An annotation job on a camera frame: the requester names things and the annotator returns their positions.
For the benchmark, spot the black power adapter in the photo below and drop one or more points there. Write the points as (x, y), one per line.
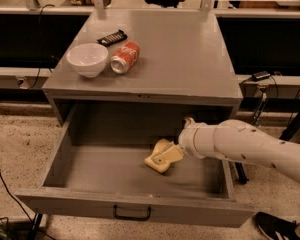
(260, 76)

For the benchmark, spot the red soda can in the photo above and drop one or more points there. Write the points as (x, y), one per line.
(125, 57)

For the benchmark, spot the grey drawer cabinet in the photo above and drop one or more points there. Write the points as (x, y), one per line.
(183, 70)

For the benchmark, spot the black stand leg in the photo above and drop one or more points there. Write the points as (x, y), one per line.
(242, 178)

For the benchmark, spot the black snack bar wrapper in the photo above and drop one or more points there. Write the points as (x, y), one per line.
(112, 38)

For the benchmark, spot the black drawer handle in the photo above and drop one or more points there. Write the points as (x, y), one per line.
(131, 214)

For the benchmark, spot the white bowl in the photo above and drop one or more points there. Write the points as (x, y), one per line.
(89, 59)

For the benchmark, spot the black sneaker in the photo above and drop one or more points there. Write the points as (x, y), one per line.
(274, 228)

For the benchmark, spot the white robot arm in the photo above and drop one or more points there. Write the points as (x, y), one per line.
(230, 140)

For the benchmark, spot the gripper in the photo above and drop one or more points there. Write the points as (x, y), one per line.
(187, 140)

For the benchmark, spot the open grey top drawer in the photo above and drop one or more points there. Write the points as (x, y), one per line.
(90, 171)

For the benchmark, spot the yellow sponge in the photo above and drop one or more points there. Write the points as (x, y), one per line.
(160, 146)

